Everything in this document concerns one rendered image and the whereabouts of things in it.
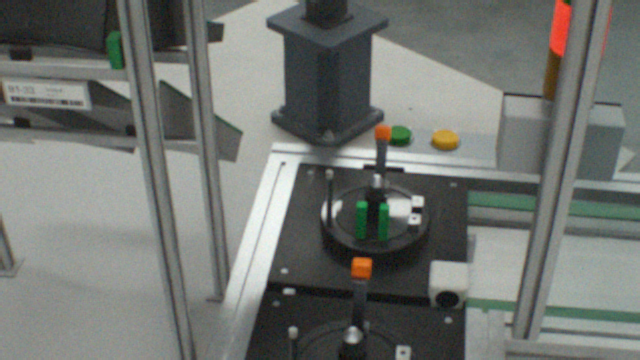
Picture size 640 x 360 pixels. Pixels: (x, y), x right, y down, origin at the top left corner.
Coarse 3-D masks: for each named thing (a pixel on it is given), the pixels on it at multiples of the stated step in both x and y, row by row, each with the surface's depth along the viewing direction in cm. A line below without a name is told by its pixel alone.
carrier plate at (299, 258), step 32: (320, 192) 115; (416, 192) 115; (448, 192) 115; (288, 224) 109; (448, 224) 109; (288, 256) 105; (320, 256) 105; (416, 256) 105; (448, 256) 105; (288, 288) 101; (320, 288) 100; (352, 288) 100; (384, 288) 100; (416, 288) 100
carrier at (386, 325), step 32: (256, 320) 96; (288, 320) 96; (320, 320) 96; (384, 320) 96; (416, 320) 96; (448, 320) 96; (256, 352) 92; (288, 352) 92; (320, 352) 90; (352, 352) 85; (384, 352) 90; (416, 352) 92; (448, 352) 92
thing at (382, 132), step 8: (376, 128) 109; (384, 128) 109; (376, 136) 109; (384, 136) 109; (376, 144) 107; (384, 144) 107; (376, 152) 110; (384, 152) 110; (376, 160) 110; (384, 160) 110; (376, 168) 110; (384, 168) 110; (384, 176) 111
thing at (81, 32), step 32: (0, 0) 79; (32, 0) 78; (64, 0) 77; (96, 0) 76; (160, 0) 86; (0, 32) 80; (32, 32) 79; (64, 32) 78; (96, 32) 77; (160, 32) 87
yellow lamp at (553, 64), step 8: (552, 56) 77; (560, 56) 76; (552, 64) 77; (560, 64) 76; (552, 72) 77; (544, 80) 79; (552, 80) 78; (544, 88) 79; (552, 88) 78; (552, 96) 79
